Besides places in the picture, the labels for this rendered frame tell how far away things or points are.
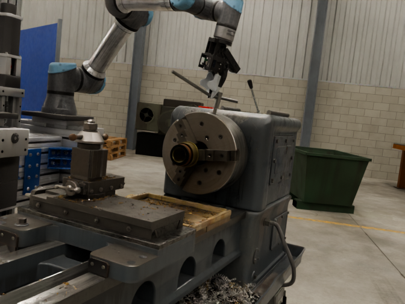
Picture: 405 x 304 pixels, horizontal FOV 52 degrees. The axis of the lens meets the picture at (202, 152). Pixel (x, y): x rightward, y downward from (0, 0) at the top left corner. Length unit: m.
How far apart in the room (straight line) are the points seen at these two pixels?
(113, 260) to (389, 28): 11.65
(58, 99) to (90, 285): 1.15
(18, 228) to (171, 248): 0.37
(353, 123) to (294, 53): 2.44
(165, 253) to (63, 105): 1.08
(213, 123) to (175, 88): 10.33
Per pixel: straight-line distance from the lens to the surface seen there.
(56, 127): 1.91
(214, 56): 1.50
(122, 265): 0.92
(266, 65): 11.70
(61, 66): 1.93
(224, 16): 1.53
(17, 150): 1.49
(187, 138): 1.52
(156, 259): 0.97
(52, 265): 1.09
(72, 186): 1.15
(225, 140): 1.52
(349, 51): 11.95
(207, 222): 1.30
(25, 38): 7.72
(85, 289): 0.89
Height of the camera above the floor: 1.23
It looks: 5 degrees down
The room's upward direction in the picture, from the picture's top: 6 degrees clockwise
